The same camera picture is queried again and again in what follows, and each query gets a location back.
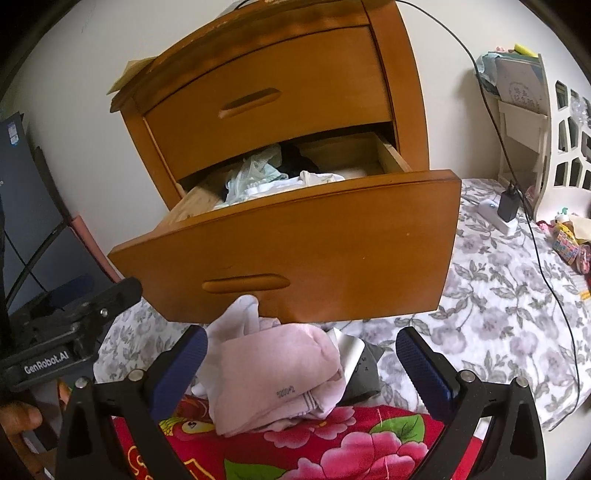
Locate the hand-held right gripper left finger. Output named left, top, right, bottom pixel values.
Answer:
left=55, top=325, right=209, bottom=480

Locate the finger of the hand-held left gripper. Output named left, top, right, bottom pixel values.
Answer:
left=28, top=275, right=95, bottom=315
left=69, top=277, right=143, bottom=325

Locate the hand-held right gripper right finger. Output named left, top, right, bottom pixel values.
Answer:
left=396, top=327, right=548, bottom=480

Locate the grey underwear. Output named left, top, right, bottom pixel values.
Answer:
left=344, top=344, right=386, bottom=402

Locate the pink underwear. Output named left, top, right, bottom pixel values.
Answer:
left=205, top=295, right=345, bottom=437

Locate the wooden drawer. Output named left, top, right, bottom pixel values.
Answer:
left=108, top=131, right=462, bottom=324
left=143, top=25, right=393, bottom=181

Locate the pale green lace underwear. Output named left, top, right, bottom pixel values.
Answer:
left=225, top=145, right=289, bottom=204

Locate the white cartoon print underwear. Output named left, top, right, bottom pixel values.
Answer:
left=245, top=181, right=301, bottom=200

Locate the cream underwear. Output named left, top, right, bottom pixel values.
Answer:
left=299, top=171, right=345, bottom=186

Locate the black lace underwear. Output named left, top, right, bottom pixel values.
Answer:
left=279, top=145, right=319, bottom=178

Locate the closed wooden drawer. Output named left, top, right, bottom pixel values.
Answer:
left=143, top=25, right=393, bottom=181

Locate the person's left hand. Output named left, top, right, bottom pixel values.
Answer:
left=0, top=399, right=44, bottom=441

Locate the grey floral quilt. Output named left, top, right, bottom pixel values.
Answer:
left=95, top=178, right=591, bottom=432

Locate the dark blue cabinet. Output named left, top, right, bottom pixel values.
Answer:
left=0, top=111, right=121, bottom=324

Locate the red floral blanket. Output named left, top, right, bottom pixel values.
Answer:
left=113, top=394, right=462, bottom=480

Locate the white power strip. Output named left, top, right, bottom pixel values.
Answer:
left=475, top=196, right=522, bottom=236

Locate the black charger plug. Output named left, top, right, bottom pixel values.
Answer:
left=496, top=185, right=522, bottom=222

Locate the beige paper envelope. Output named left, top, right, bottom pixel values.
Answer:
left=107, top=58, right=158, bottom=95

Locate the white lattice shelf rack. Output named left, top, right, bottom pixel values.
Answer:
left=496, top=53, right=591, bottom=222

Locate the wooden nightstand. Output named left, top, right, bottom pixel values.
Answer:
left=107, top=0, right=432, bottom=324

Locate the teal plastic bag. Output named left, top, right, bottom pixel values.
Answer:
left=475, top=52, right=499, bottom=100

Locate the black power cable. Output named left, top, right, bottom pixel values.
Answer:
left=519, top=185, right=583, bottom=430

